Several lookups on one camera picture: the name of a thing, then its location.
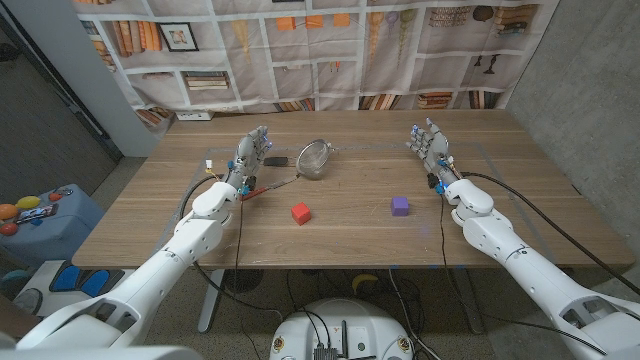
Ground teal round object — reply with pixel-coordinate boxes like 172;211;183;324
0;269;31;296

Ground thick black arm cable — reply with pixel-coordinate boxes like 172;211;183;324
459;171;640;297
178;173;286;326

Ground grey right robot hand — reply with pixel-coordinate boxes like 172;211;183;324
405;117;461;188

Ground thin black left wrist cable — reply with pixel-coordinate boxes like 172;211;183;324
233;198;246;301

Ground white foot pedal blue pads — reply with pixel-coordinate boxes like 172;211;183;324
12;259;139;319

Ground white power strip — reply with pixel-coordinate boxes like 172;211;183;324
175;110;215;122

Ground white table leg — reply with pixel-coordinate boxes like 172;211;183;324
197;268;226;334

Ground red magnetic cube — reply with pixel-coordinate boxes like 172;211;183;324
291;202;312;227

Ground grey table leg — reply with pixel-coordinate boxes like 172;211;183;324
452;267;486;335

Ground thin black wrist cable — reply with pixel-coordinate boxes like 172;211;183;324
438;194;609;355
233;198;246;301

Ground metal sieve black handle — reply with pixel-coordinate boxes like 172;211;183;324
263;139;335;182

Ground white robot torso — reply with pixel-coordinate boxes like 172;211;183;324
269;298;415;360

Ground yellow curved object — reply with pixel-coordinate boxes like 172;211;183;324
351;273;380;295

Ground printed bookshelf backdrop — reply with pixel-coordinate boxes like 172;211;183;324
72;0;561;115

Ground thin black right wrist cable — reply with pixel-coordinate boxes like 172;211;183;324
438;194;609;355

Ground black round fan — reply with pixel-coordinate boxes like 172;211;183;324
223;268;265;294

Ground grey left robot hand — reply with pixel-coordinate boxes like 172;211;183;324
224;124;274;194

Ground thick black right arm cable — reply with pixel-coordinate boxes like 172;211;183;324
459;171;640;297

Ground phone with colourful screen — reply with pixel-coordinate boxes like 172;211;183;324
17;203;59;225

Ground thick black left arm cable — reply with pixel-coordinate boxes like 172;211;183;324
178;173;286;326

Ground blue-grey stool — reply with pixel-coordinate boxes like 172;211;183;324
0;183;105;266

